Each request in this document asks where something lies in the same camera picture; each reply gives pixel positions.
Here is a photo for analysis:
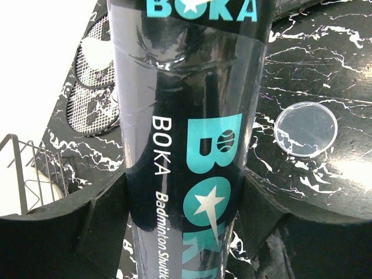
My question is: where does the black BOKA shuttlecock tube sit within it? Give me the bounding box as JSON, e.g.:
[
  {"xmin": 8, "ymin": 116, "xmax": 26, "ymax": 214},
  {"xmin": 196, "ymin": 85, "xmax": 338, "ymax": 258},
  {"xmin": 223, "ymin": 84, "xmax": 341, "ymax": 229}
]
[{"xmin": 107, "ymin": 0, "xmax": 275, "ymax": 278}]

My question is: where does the clear plastic tube lid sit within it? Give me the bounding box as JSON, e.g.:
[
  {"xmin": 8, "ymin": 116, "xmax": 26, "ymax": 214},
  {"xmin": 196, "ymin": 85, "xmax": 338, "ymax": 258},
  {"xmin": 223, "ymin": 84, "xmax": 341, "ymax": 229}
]
[{"xmin": 273, "ymin": 102, "xmax": 338, "ymax": 158}]

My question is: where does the white round container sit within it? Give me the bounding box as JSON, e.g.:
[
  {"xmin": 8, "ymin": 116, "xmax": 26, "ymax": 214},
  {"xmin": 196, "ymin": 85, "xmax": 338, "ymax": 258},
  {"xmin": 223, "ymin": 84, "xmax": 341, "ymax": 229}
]
[{"xmin": 24, "ymin": 170, "xmax": 64, "ymax": 210}]

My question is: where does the badminton racket black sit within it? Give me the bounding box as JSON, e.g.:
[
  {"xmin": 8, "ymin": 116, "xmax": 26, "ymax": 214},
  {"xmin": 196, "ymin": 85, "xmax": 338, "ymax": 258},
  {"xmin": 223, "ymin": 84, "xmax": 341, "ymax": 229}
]
[
  {"xmin": 66, "ymin": 83, "xmax": 119, "ymax": 137},
  {"xmin": 73, "ymin": 14, "xmax": 115, "ymax": 90}
]

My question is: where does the black wire basket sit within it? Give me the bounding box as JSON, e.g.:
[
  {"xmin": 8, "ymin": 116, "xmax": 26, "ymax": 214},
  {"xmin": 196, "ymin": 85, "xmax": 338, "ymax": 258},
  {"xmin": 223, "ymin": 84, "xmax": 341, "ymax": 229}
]
[{"xmin": 1, "ymin": 134, "xmax": 69, "ymax": 217}]

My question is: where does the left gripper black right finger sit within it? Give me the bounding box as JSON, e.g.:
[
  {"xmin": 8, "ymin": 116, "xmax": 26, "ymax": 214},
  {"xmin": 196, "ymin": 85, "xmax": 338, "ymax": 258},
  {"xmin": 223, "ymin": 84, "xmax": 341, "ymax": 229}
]
[{"xmin": 238, "ymin": 169, "xmax": 371, "ymax": 278}]

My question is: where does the left badminton racket black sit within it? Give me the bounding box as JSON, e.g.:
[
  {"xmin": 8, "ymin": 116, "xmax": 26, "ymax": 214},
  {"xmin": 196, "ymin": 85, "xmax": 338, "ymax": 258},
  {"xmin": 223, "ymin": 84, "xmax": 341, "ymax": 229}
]
[{"xmin": 66, "ymin": 83, "xmax": 119, "ymax": 137}]

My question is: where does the right badminton racket black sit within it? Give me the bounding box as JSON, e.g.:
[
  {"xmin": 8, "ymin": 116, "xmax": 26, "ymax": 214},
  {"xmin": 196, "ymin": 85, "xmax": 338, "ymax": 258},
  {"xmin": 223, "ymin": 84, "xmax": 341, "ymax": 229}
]
[{"xmin": 73, "ymin": 14, "xmax": 115, "ymax": 90}]

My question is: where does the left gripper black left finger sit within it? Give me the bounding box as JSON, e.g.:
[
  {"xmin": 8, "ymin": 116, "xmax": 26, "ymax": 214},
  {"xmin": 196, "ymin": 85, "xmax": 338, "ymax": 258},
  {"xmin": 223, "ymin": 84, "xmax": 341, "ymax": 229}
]
[{"xmin": 1, "ymin": 170, "xmax": 129, "ymax": 278}]

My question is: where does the white shuttlecock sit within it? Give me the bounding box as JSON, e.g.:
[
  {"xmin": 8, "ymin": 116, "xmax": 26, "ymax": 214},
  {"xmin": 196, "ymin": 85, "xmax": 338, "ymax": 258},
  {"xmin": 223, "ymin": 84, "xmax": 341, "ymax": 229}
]
[{"xmin": 81, "ymin": 37, "xmax": 113, "ymax": 70}]

